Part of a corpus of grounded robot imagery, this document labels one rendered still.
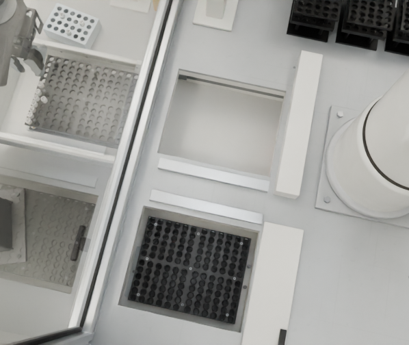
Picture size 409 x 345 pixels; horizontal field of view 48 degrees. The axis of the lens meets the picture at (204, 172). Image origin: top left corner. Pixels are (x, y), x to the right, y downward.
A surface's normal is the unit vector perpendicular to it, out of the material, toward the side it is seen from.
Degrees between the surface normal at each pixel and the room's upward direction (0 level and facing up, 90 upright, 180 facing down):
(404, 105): 83
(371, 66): 0
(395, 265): 0
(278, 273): 0
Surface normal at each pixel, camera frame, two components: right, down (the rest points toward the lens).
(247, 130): 0.02, -0.25
